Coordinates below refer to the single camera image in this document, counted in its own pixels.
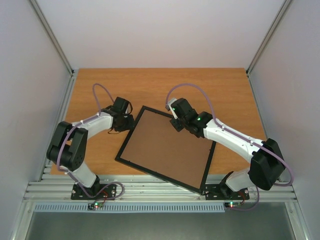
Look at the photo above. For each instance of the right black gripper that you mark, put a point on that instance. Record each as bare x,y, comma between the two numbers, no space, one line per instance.
176,123

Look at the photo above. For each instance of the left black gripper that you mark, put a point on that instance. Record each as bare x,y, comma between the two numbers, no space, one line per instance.
131,123

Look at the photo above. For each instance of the black picture frame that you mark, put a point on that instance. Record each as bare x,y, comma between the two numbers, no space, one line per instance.
154,147

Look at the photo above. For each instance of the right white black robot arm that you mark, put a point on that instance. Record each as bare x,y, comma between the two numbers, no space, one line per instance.
265,167

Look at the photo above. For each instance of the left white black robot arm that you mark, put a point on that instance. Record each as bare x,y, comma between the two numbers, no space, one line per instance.
68,145

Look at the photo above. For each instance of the left small circuit board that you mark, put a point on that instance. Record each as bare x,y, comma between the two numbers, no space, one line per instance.
95,206

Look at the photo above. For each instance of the small circuit board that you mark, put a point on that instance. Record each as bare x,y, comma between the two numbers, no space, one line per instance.
95,206
233,204

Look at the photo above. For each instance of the right small circuit board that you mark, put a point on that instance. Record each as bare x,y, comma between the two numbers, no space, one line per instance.
233,204

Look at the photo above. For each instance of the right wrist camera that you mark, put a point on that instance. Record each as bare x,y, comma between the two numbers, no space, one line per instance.
169,107

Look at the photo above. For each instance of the left aluminium post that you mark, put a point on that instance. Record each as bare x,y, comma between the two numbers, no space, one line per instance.
47,28

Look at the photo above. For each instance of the aluminium post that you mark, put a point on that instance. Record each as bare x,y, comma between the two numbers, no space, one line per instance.
47,28
269,34

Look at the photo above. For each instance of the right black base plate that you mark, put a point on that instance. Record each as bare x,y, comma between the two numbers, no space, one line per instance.
214,192

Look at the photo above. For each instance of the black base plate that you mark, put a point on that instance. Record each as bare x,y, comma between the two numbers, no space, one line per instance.
102,191
214,192

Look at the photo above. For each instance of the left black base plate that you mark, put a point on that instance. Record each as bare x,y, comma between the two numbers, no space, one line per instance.
102,191

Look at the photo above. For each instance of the aluminium front rail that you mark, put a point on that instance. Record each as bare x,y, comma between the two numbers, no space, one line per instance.
138,188

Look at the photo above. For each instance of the grey slotted cable duct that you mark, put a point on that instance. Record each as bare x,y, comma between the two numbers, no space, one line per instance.
131,207

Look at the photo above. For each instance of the right aluminium post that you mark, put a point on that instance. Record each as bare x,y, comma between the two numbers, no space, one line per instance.
269,34

